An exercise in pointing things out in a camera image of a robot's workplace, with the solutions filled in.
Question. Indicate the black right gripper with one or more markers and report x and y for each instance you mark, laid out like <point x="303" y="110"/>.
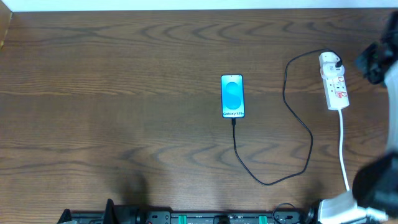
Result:
<point x="374" y="64"/>

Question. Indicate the blue Galaxy smartphone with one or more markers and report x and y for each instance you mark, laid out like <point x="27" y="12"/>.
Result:
<point x="232" y="96"/>

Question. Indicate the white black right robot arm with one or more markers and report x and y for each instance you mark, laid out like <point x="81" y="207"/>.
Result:
<point x="372" y="197"/>

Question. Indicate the white USB charger plug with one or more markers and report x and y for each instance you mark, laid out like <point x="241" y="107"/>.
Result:
<point x="330" y="64"/>

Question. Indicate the white power strip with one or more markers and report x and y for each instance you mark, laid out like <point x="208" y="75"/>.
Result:
<point x="336" y="92"/>

